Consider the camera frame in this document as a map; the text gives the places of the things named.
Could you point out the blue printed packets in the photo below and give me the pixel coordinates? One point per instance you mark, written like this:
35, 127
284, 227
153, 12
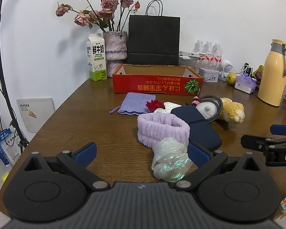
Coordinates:
4, 145

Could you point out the iridescent plastic bag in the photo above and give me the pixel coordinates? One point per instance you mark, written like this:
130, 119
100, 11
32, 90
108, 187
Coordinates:
169, 159

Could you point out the black paper bag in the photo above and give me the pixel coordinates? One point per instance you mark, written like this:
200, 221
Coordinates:
153, 40

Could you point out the white leaning board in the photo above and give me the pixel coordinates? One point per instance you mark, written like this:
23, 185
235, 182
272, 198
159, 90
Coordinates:
35, 113

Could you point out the flat white carton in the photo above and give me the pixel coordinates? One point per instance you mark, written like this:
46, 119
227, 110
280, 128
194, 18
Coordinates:
187, 54

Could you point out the red artificial flower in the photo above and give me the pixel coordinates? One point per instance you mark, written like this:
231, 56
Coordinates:
153, 105

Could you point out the yellow plush toy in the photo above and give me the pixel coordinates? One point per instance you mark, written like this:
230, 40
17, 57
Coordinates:
231, 111

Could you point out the red cardboard box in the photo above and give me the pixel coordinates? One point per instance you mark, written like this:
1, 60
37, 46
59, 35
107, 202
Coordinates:
145, 84

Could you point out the dark blue zip case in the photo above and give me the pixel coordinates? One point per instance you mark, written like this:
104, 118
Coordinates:
201, 133

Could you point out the green apple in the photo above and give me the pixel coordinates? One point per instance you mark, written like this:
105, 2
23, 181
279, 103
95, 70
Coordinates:
231, 78

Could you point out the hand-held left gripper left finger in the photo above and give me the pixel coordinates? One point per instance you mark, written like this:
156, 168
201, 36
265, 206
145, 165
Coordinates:
87, 152

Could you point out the small yellow-green object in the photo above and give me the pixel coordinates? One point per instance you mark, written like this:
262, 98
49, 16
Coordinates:
4, 177

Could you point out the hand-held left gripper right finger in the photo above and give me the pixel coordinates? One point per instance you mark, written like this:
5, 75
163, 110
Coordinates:
197, 156

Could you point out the white cloth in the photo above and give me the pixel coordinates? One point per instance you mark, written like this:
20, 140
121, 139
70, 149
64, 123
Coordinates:
171, 106

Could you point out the yellow thermos jug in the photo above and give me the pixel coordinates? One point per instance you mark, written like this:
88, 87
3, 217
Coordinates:
271, 76

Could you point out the green and white milk carton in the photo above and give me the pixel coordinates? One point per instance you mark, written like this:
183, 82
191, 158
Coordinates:
96, 59

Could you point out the black light stand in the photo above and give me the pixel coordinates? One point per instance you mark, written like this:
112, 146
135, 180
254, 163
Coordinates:
1, 59

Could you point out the colourful snack bag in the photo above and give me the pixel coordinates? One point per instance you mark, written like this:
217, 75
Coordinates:
260, 72

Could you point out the dried pink rose bouquet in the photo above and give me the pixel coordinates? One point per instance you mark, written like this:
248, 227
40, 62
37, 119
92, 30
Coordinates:
107, 4

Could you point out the pale metal tin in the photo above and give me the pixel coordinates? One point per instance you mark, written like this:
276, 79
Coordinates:
208, 74

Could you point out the purple fluffy headband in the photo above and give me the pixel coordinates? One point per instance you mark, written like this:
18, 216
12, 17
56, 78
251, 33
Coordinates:
157, 128

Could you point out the purple tissue pack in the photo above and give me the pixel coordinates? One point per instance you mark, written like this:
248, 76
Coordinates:
245, 83

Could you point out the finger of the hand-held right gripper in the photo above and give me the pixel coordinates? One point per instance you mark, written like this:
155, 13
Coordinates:
252, 142
282, 130

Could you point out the small white fan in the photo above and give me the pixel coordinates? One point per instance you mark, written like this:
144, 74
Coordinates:
226, 65

